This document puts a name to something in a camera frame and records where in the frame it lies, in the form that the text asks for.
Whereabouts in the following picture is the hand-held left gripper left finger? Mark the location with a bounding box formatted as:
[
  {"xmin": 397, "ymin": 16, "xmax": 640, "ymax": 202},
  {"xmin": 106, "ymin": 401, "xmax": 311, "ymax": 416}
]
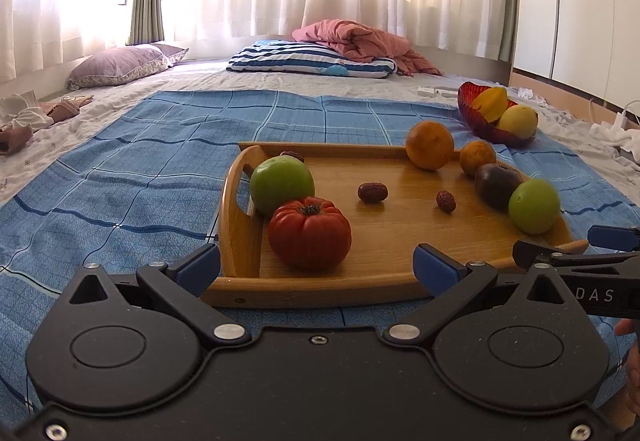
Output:
[{"xmin": 66, "ymin": 242, "xmax": 251, "ymax": 349}]

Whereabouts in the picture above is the blue striped pillow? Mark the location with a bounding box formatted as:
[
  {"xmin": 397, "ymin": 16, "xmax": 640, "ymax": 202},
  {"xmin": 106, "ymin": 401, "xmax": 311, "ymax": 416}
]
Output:
[{"xmin": 226, "ymin": 40, "xmax": 398, "ymax": 79}]

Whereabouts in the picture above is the purple floral pillow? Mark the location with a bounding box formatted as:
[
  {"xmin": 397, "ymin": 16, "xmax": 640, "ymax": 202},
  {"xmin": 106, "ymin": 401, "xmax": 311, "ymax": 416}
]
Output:
[{"xmin": 67, "ymin": 43, "xmax": 190, "ymax": 90}]

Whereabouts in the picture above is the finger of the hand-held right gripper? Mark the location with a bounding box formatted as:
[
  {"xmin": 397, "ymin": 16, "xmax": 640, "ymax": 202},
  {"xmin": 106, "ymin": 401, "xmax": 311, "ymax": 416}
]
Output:
[
  {"xmin": 587, "ymin": 224, "xmax": 640, "ymax": 252},
  {"xmin": 512, "ymin": 240, "xmax": 640, "ymax": 269}
]

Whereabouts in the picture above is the small green apple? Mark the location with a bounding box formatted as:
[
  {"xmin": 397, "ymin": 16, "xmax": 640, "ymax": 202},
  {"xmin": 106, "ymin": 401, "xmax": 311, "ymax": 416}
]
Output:
[{"xmin": 508, "ymin": 178, "xmax": 561, "ymax": 235}]

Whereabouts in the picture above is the white cloth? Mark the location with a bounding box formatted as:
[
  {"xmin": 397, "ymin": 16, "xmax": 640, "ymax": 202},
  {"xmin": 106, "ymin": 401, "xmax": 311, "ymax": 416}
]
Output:
[{"xmin": 0, "ymin": 91, "xmax": 55, "ymax": 132}]

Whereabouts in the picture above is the large green apple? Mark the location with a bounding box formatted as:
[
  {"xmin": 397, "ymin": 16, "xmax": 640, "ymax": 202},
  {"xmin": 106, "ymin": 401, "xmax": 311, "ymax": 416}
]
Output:
[{"xmin": 250, "ymin": 156, "xmax": 316, "ymax": 220}]

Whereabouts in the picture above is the blue checked cloth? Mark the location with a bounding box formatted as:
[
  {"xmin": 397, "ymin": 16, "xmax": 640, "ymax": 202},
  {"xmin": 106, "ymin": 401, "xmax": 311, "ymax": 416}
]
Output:
[{"xmin": 0, "ymin": 90, "xmax": 640, "ymax": 417}]

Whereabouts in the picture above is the pink quilt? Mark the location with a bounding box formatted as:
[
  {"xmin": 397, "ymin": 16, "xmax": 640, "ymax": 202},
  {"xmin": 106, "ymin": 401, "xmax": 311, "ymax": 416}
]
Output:
[{"xmin": 291, "ymin": 19, "xmax": 443, "ymax": 76}]

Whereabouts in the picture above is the dark purple tomato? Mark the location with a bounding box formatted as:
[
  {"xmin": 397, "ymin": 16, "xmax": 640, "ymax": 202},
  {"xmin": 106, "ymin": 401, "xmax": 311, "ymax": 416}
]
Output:
[{"xmin": 474, "ymin": 163, "xmax": 526, "ymax": 210}]

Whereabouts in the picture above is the person's right hand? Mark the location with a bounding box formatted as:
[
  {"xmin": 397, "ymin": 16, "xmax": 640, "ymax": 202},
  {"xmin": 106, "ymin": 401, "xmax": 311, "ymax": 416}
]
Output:
[{"xmin": 614, "ymin": 318, "xmax": 640, "ymax": 432}]

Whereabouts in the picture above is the wooden tray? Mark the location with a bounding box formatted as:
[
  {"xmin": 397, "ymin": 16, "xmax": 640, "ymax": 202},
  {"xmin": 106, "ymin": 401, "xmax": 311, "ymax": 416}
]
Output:
[{"xmin": 201, "ymin": 142, "xmax": 590, "ymax": 309}]

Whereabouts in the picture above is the small orange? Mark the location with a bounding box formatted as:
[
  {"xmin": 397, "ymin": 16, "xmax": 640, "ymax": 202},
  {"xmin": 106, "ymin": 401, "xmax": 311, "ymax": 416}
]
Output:
[{"xmin": 459, "ymin": 141, "xmax": 497, "ymax": 178}]

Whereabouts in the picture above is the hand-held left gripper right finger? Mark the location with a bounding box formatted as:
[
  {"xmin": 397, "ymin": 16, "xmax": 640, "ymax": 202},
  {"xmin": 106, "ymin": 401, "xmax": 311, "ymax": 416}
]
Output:
[{"xmin": 384, "ymin": 242, "xmax": 588, "ymax": 349}]

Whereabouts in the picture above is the red glass bowl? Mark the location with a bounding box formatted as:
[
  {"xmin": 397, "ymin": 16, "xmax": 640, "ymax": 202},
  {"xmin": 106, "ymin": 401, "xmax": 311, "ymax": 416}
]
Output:
[{"xmin": 457, "ymin": 82, "xmax": 540, "ymax": 145}]

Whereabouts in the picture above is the yellow mango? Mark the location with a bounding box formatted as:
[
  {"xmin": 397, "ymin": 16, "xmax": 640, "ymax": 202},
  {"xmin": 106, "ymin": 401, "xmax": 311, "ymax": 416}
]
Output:
[{"xmin": 498, "ymin": 105, "xmax": 539, "ymax": 139}]

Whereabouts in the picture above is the red ribbed tomato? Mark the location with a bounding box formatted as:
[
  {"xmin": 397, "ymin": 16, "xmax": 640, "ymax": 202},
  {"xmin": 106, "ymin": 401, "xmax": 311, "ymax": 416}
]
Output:
[{"xmin": 267, "ymin": 197, "xmax": 352, "ymax": 271}]

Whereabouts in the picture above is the large orange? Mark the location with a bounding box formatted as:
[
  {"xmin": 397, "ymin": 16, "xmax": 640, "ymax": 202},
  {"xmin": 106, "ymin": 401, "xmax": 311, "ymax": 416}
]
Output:
[{"xmin": 405, "ymin": 121, "xmax": 455, "ymax": 172}]

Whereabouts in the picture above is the brown cloth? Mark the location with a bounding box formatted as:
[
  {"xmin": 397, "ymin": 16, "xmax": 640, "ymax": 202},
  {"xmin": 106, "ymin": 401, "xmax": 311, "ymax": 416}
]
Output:
[
  {"xmin": 0, "ymin": 126, "xmax": 33, "ymax": 154},
  {"xmin": 40, "ymin": 95, "xmax": 95, "ymax": 122}
]

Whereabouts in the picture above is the white crumpled clothing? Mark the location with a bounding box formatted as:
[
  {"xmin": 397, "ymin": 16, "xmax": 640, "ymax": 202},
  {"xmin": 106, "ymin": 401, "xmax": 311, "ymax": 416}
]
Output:
[
  {"xmin": 590, "ymin": 121, "xmax": 640, "ymax": 166},
  {"xmin": 517, "ymin": 87, "xmax": 551, "ymax": 108}
]

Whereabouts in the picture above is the yellow starfruit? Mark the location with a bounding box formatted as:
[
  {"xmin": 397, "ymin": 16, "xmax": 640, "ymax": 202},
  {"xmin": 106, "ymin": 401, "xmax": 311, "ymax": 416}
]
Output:
[{"xmin": 471, "ymin": 87, "xmax": 508, "ymax": 123}]

